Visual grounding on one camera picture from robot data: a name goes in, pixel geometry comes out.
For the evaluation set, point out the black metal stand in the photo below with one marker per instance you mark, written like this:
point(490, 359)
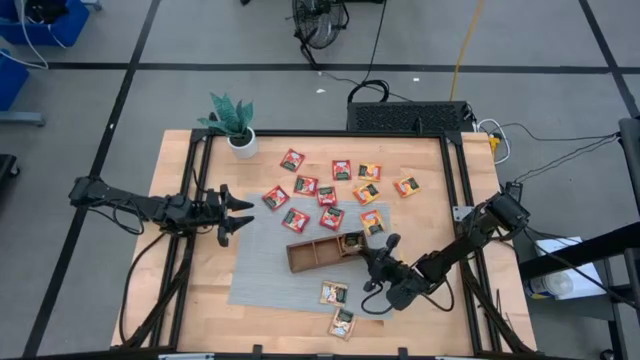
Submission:
point(575, 252)

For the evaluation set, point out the black device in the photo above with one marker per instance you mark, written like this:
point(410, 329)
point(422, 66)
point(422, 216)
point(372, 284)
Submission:
point(45, 10)

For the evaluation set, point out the black power adapter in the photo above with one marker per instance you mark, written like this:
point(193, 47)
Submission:
point(514, 190)

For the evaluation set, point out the grey woven mat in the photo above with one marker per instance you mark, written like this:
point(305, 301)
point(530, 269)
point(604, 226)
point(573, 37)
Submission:
point(260, 280)

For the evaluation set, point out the white cardboard box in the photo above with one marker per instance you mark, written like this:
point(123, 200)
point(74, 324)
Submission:
point(560, 246)

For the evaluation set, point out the silver mounting plate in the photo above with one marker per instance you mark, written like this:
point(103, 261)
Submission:
point(460, 212)

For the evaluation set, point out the yellow power plug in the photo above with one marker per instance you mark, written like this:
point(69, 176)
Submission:
point(494, 143)

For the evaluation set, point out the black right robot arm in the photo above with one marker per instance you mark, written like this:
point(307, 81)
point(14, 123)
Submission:
point(465, 242)

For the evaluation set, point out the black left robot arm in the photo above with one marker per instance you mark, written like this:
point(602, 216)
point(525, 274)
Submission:
point(125, 202)

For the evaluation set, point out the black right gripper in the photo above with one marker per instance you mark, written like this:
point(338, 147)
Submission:
point(395, 272)

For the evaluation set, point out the black aluminium table frame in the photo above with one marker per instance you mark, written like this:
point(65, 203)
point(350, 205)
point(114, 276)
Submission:
point(325, 134)

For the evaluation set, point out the red tea packet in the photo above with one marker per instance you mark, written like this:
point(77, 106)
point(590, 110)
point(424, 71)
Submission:
point(292, 160)
point(332, 218)
point(296, 220)
point(341, 170)
point(327, 196)
point(275, 197)
point(305, 185)

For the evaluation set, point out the blue plastic bin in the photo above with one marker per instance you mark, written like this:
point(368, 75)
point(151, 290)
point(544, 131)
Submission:
point(11, 82)
point(70, 27)

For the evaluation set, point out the grey metal cart base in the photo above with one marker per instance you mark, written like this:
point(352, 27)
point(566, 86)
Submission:
point(22, 119)

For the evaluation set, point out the snake plant in white pot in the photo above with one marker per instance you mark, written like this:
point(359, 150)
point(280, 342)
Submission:
point(243, 145)

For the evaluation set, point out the black perforated computer case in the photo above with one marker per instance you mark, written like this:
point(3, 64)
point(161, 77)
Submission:
point(405, 116)

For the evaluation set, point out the black floor fan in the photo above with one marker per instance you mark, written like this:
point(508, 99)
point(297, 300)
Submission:
point(320, 22)

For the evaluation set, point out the wooden three-compartment tray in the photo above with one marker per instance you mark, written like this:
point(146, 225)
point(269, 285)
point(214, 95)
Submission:
point(312, 255)

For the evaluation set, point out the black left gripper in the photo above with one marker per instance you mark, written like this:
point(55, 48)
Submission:
point(212, 212)

